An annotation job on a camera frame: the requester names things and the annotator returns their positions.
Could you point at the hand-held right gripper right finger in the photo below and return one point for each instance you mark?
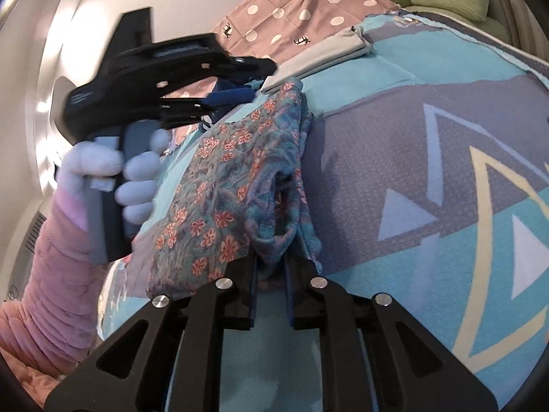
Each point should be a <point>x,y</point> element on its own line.
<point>296,296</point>

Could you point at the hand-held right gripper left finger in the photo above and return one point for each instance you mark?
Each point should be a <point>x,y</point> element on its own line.
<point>246,296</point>

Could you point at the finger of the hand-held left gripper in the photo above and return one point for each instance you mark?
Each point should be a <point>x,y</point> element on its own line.
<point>231,98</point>
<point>248,65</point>

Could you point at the floral teal shirt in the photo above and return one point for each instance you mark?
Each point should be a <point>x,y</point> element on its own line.
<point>223,180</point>

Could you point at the person's left forearm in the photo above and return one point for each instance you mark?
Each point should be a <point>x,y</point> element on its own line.
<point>51,287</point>

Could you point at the person's left hand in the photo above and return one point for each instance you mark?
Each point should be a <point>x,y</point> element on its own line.
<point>137,189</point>

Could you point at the pink polka-dot cloth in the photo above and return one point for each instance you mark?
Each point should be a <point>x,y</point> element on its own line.
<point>300,8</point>

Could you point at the light grey folded cloth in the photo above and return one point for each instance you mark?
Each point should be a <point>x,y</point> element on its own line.
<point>326,51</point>

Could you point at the white ceiling air vent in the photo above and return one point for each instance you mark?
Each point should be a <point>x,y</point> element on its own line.
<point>37,231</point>

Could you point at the teal geometric bed sheet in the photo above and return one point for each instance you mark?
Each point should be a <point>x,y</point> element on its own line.
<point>386,146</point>

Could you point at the pink fuzzy robe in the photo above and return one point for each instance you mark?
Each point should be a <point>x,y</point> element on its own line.
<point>25,373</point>

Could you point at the beige curtain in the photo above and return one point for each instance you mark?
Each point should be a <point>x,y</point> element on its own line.
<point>521,30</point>

